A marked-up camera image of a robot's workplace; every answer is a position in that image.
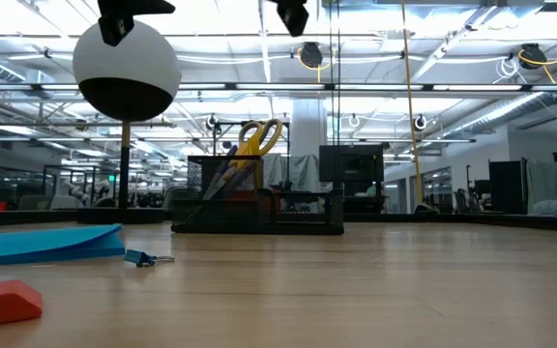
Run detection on black cabinet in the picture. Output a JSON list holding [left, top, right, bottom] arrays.
[[488, 159, 530, 216]]

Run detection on yellow handled scissors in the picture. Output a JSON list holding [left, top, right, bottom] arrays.
[[229, 118, 284, 194]]

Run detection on black metal table frame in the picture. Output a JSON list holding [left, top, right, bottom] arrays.
[[0, 208, 557, 234]]

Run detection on blue sticky note pad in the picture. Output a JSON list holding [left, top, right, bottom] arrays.
[[0, 222, 127, 268]]

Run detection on yellow highlighter pen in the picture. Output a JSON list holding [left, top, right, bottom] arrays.
[[224, 157, 263, 194]]

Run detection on white globe table lamp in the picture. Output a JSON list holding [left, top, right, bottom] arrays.
[[72, 18, 183, 225]]

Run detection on blue binder clip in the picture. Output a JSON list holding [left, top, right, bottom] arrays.
[[123, 249, 176, 269]]

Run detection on black monitor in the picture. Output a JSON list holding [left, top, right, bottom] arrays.
[[318, 144, 385, 194]]

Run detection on black ceiling cable reel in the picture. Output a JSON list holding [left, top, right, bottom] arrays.
[[297, 42, 326, 71], [517, 43, 549, 72]]

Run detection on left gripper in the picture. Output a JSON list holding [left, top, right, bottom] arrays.
[[97, 0, 177, 48]]

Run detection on black mesh desk organizer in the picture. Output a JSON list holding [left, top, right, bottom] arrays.
[[170, 154, 345, 237]]

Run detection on grey blue office chair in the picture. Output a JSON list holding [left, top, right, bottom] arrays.
[[161, 186, 176, 212]]

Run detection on yellow cable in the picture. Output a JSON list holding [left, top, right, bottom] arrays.
[[400, 0, 425, 207]]

